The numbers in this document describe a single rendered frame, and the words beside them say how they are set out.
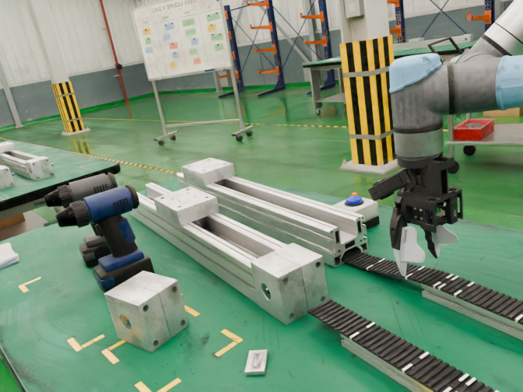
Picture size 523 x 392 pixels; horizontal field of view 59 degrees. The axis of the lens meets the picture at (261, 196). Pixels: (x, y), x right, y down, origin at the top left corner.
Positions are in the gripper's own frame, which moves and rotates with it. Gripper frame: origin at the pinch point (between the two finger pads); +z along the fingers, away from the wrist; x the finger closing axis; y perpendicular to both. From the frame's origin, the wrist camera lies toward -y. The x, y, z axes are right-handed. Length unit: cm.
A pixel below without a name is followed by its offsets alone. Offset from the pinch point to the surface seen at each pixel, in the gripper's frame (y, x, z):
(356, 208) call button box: -26.5, 10.6, -0.5
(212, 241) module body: -34.4, -23.5, -3.0
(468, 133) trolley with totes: -163, 251, 52
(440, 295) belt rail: 5.9, -1.4, 4.3
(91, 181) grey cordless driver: -67, -38, -16
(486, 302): 14.2, -1.4, 2.1
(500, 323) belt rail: 16.7, -2.0, 4.3
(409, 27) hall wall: -575, 677, -14
